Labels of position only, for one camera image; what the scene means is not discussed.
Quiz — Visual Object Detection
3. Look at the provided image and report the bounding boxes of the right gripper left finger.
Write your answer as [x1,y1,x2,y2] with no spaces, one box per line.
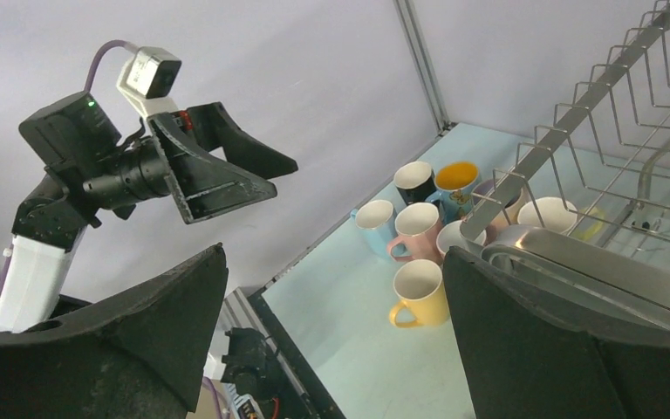
[0,244,229,418]

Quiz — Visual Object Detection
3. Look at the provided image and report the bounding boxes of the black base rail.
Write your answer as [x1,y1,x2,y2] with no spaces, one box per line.
[202,285,348,419]

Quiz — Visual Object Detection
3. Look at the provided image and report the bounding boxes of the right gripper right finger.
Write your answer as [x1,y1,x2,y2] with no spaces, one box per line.
[442,247,670,418]

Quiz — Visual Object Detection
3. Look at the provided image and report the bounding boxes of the pale pink cup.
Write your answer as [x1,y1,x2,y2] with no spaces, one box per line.
[472,177,528,230]

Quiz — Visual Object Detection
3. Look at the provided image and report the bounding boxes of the aluminium frame post left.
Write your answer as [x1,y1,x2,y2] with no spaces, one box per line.
[393,0,455,134]

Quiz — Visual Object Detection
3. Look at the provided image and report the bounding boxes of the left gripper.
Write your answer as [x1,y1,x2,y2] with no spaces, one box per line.
[147,102,298,224]

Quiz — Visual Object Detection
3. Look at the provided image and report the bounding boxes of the pink mug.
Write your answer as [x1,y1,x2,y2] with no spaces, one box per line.
[386,203,443,264]

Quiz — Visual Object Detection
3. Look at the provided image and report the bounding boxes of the orange yellow cup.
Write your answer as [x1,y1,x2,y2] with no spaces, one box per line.
[389,259,450,328]

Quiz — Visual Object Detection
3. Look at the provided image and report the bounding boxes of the light blue mug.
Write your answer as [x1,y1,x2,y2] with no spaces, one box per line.
[350,199,397,259]

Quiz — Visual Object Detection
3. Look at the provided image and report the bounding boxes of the metal dish rack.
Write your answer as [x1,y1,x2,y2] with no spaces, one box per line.
[459,0,670,340]

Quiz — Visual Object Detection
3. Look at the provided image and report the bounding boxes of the blue patterned mug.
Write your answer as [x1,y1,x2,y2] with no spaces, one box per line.
[425,161,482,224]

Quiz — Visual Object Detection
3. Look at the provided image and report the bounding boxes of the salmon pink cup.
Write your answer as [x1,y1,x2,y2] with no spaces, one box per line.
[435,220,487,258]

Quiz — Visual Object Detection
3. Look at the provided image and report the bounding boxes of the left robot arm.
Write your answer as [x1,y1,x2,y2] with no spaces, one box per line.
[0,92,297,333]

